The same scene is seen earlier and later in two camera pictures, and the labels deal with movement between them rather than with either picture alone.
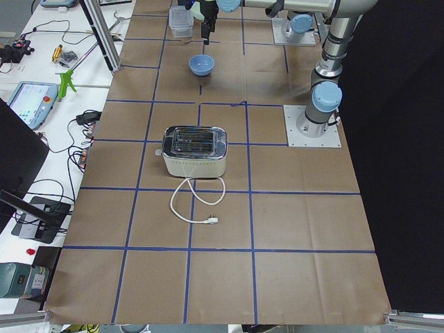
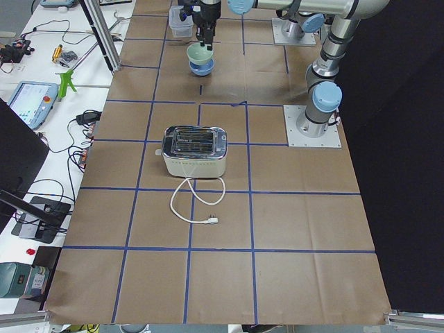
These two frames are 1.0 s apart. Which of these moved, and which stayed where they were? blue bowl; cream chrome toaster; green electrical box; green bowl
Moved: green bowl
Stayed: green electrical box; cream chrome toaster; blue bowl
